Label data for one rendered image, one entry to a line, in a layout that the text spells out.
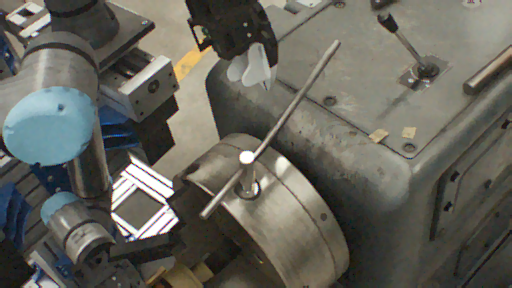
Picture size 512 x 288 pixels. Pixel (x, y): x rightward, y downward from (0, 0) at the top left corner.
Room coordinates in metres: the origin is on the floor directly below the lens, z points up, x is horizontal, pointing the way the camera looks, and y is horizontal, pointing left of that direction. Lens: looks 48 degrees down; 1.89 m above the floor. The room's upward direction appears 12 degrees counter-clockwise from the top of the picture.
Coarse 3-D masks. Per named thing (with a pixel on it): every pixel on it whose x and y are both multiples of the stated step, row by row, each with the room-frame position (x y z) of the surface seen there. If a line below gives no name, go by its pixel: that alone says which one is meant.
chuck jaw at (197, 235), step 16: (176, 192) 0.57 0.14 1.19; (192, 192) 0.55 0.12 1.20; (176, 208) 0.53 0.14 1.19; (192, 208) 0.54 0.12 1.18; (176, 224) 0.53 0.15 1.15; (192, 224) 0.52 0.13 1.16; (208, 224) 0.52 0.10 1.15; (192, 240) 0.50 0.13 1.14; (208, 240) 0.50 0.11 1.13; (176, 256) 0.49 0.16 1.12; (192, 256) 0.48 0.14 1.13
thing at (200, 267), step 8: (176, 264) 0.48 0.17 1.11; (184, 264) 0.47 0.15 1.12; (200, 264) 0.47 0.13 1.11; (168, 272) 0.47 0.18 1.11; (176, 272) 0.46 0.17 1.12; (184, 272) 0.46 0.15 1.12; (192, 272) 0.46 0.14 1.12; (200, 272) 0.46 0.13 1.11; (208, 272) 0.46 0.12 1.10; (168, 280) 0.45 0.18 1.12; (176, 280) 0.45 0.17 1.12; (184, 280) 0.45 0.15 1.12; (192, 280) 0.44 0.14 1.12; (200, 280) 0.45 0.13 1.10; (208, 280) 0.45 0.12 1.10
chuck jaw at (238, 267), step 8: (240, 256) 0.48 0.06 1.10; (232, 264) 0.47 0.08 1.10; (240, 264) 0.46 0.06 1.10; (248, 264) 0.46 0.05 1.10; (224, 272) 0.46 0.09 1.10; (232, 272) 0.45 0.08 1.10; (240, 272) 0.45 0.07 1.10; (248, 272) 0.45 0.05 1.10; (256, 272) 0.44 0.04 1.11; (216, 280) 0.44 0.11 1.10; (224, 280) 0.44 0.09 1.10; (232, 280) 0.44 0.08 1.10; (240, 280) 0.43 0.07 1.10; (248, 280) 0.43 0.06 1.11; (256, 280) 0.43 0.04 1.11; (264, 280) 0.42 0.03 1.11
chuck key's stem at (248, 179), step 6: (240, 156) 0.50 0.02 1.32; (246, 156) 0.50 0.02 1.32; (252, 156) 0.50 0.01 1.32; (240, 162) 0.49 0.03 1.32; (246, 162) 0.49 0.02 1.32; (252, 162) 0.49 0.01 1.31; (246, 168) 0.49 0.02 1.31; (252, 168) 0.49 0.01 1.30; (246, 174) 0.49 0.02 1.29; (252, 174) 0.49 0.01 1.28; (240, 180) 0.50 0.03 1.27; (246, 180) 0.49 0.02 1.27; (252, 180) 0.50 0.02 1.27; (246, 186) 0.50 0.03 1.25; (246, 192) 0.50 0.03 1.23
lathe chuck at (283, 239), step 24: (216, 168) 0.56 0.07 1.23; (264, 168) 0.54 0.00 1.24; (216, 192) 0.51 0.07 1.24; (264, 192) 0.50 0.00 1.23; (288, 192) 0.50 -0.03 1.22; (216, 216) 0.52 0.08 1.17; (240, 216) 0.47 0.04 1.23; (264, 216) 0.47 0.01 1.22; (288, 216) 0.47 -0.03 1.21; (240, 240) 0.47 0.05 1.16; (264, 240) 0.43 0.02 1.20; (288, 240) 0.44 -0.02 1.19; (312, 240) 0.44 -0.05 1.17; (264, 264) 0.43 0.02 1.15; (288, 264) 0.41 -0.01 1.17; (312, 264) 0.42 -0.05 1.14
